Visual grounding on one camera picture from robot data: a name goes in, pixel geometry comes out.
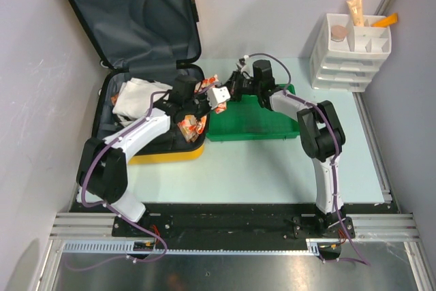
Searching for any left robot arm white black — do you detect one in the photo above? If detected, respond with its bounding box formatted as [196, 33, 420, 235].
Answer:
[76, 75, 219, 236]

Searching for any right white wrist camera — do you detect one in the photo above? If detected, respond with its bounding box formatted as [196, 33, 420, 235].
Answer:
[236, 55, 251, 74]

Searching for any orange cosmetic tube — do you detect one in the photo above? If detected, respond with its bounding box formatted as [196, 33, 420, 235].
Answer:
[371, 13, 399, 28]

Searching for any grey slotted cable duct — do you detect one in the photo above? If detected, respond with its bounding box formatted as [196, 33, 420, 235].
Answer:
[63, 238, 348, 256]

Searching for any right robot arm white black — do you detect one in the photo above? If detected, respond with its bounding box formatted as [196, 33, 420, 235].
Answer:
[225, 56, 352, 239]

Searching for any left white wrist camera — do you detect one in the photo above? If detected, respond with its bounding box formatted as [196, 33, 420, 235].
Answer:
[206, 87, 231, 109]

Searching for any floral cloth pouch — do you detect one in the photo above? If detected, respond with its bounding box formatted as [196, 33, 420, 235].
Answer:
[177, 74, 227, 142]

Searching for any beige cosmetic tube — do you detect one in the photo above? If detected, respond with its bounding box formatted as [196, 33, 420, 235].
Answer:
[346, 0, 364, 27]

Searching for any pink round cosmetic jar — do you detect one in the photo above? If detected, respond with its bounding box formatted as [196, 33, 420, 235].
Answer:
[330, 25, 348, 42]

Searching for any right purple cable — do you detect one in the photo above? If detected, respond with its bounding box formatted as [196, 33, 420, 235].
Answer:
[247, 52, 372, 266]

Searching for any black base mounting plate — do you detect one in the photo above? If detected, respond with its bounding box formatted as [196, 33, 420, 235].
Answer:
[69, 202, 399, 241]

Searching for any yellow Pikachu hard-shell suitcase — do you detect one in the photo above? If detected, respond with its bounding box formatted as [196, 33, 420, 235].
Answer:
[68, 0, 204, 154]

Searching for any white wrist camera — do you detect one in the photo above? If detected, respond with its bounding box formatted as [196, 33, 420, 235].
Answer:
[236, 55, 251, 74]
[206, 87, 231, 109]

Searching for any green plastic tray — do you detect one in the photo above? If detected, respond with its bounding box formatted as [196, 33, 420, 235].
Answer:
[206, 95, 300, 142]

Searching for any white cloth garment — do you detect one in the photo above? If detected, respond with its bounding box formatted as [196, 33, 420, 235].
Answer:
[111, 78, 172, 127]

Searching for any white plastic drawer organizer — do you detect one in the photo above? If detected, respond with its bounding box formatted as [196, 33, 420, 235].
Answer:
[309, 13, 392, 93]

